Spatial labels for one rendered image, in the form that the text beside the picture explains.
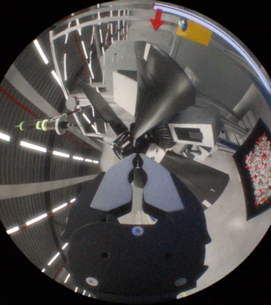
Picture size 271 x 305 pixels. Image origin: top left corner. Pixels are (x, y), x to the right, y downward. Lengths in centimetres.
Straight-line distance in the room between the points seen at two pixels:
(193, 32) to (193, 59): 58
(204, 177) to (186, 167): 7
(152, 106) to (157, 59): 7
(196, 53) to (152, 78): 85
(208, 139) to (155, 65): 23
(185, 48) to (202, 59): 17
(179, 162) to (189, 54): 83
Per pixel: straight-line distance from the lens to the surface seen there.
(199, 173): 33
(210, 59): 104
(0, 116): 490
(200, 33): 45
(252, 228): 134
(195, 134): 32
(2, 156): 507
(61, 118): 42
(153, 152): 38
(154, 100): 15
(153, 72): 16
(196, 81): 75
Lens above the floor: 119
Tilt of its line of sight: 3 degrees down
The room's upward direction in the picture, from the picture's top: 83 degrees counter-clockwise
